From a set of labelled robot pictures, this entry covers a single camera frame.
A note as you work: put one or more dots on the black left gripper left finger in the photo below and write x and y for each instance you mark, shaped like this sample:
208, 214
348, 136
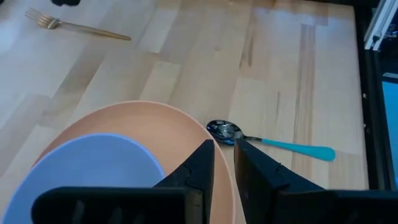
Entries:
192, 174

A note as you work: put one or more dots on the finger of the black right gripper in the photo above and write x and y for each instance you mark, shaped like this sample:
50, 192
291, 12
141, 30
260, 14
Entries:
65, 2

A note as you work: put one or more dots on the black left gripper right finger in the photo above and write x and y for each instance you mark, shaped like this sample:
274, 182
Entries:
261, 186

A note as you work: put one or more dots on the gold metal fork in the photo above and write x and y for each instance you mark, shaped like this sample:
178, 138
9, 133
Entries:
49, 22

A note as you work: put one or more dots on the peach round plate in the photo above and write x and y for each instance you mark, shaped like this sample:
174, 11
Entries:
161, 130

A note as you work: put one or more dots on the lavender bowl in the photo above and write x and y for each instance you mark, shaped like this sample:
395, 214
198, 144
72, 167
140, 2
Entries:
93, 161

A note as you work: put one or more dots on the silver aluminium extrusion bar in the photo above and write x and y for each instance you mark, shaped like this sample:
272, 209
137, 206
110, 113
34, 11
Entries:
381, 23

